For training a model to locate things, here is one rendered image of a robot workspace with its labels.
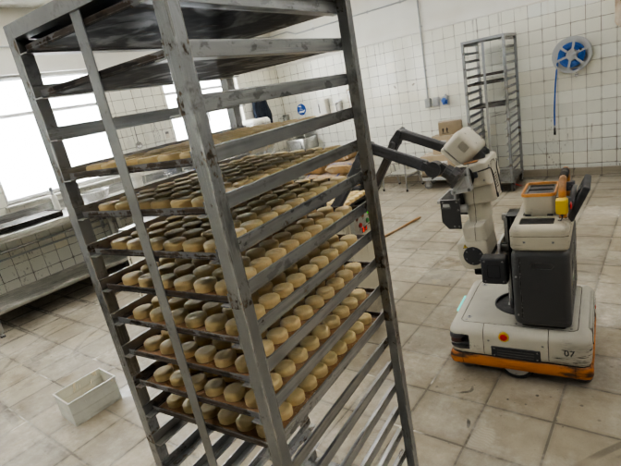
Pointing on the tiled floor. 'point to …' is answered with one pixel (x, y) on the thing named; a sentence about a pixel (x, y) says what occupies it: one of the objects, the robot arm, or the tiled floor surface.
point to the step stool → (405, 174)
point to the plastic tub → (88, 396)
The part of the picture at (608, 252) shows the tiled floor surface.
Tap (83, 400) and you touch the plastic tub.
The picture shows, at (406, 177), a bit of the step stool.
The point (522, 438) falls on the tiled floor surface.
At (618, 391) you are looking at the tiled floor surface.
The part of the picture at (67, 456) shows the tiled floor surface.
